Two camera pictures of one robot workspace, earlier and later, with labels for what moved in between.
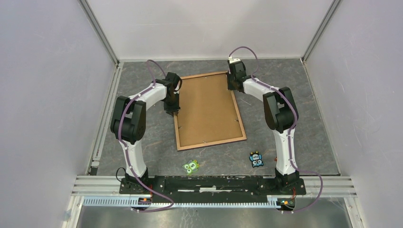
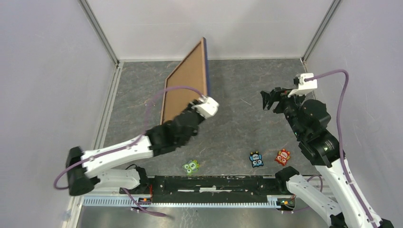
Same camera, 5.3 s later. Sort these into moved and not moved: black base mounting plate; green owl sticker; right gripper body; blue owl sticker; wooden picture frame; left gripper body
Moved: right gripper body; wooden picture frame; left gripper body
Not moved: black base mounting plate; green owl sticker; blue owl sticker
